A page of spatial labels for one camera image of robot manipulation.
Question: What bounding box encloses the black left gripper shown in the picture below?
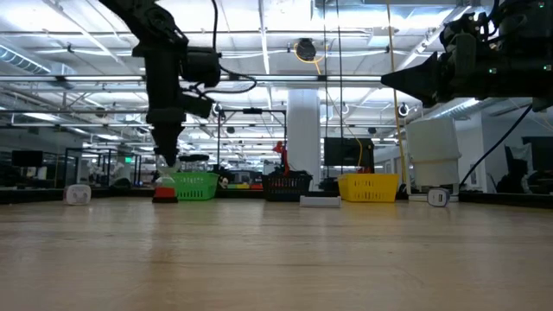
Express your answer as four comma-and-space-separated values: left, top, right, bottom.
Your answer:
145, 107, 188, 168

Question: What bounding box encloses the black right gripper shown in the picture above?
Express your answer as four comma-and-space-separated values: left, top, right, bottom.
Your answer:
380, 34, 492, 108

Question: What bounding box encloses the blue sand hourglass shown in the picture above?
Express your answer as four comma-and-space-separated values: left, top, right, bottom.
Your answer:
192, 154, 212, 174

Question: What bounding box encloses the red sand hourglass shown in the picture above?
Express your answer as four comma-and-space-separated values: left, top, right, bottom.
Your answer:
151, 155, 182, 205

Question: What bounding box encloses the pink white charger plug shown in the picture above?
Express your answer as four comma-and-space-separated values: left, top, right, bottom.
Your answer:
63, 183, 92, 206

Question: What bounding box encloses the white charger plug dark face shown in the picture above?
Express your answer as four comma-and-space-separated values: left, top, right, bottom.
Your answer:
427, 187, 451, 208

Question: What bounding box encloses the white digital display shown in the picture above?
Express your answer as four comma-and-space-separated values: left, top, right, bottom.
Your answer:
299, 194, 342, 209

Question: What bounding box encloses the green plastic basket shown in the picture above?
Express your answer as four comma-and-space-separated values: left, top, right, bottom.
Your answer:
166, 171, 220, 201

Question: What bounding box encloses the yellow plastic basket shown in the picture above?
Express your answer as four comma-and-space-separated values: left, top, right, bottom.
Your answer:
338, 173, 401, 203

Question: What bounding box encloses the black plastic basket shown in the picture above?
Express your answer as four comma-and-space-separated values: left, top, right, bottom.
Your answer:
261, 171, 314, 202

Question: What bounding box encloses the white column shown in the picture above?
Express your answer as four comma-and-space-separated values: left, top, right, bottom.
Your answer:
287, 88, 323, 191

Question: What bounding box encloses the large black monitor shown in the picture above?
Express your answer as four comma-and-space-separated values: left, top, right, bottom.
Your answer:
521, 136, 553, 172

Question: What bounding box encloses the small black monitor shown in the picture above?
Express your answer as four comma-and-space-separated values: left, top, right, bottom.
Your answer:
11, 149, 44, 168

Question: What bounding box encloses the black glass frame enclosure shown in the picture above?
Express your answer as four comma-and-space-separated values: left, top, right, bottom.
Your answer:
63, 147, 143, 187

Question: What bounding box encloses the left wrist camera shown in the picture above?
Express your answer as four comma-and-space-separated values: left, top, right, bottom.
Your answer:
181, 92, 216, 118

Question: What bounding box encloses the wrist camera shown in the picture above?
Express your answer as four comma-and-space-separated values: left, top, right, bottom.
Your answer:
181, 92, 216, 118
439, 10, 492, 38

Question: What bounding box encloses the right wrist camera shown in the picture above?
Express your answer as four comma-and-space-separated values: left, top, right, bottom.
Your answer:
439, 10, 492, 38

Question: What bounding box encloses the black frame rig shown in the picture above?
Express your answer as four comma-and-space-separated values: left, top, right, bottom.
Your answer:
215, 107, 289, 174

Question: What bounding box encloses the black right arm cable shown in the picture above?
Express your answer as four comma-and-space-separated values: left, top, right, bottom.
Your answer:
459, 103, 533, 187

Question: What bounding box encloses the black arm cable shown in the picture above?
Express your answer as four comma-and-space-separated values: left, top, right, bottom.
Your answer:
459, 103, 533, 187
189, 0, 259, 95

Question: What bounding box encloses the black cable reel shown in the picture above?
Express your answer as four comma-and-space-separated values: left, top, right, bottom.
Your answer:
295, 37, 319, 62

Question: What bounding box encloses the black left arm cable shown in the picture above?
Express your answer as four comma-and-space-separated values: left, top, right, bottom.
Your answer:
189, 0, 259, 95

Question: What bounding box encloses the black aluminium table frame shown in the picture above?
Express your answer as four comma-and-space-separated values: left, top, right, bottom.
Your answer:
0, 185, 553, 210

